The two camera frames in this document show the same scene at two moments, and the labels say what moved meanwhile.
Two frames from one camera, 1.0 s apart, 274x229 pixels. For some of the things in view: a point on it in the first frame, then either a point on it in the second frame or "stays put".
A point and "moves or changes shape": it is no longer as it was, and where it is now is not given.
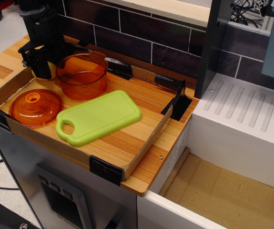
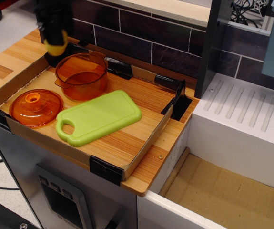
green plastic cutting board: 97,118 stays put
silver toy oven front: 61,190 stays put
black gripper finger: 35,57 -> 51,32
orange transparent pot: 82,76 stays put
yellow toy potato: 53,71 moves or changes shape
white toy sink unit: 229,168 stays put
